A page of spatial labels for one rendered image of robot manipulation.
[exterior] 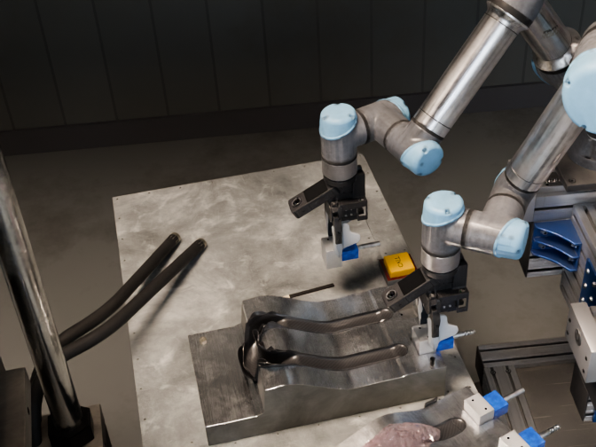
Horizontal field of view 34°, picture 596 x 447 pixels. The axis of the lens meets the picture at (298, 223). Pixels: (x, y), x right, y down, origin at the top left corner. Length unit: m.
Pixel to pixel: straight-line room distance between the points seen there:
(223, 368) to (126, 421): 1.12
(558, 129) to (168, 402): 0.98
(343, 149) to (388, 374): 0.47
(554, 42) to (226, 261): 0.92
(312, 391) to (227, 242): 0.63
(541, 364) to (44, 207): 2.09
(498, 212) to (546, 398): 1.16
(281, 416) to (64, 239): 2.02
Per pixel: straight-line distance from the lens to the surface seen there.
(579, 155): 2.29
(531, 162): 1.81
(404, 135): 1.93
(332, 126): 1.95
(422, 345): 2.00
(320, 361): 2.00
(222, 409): 1.99
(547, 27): 2.17
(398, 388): 2.01
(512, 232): 1.77
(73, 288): 3.61
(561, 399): 2.88
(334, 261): 2.18
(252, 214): 2.52
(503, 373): 2.89
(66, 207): 4.00
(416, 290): 1.89
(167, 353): 2.19
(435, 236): 1.80
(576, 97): 1.53
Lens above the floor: 2.38
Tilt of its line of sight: 40 degrees down
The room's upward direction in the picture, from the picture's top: 4 degrees counter-clockwise
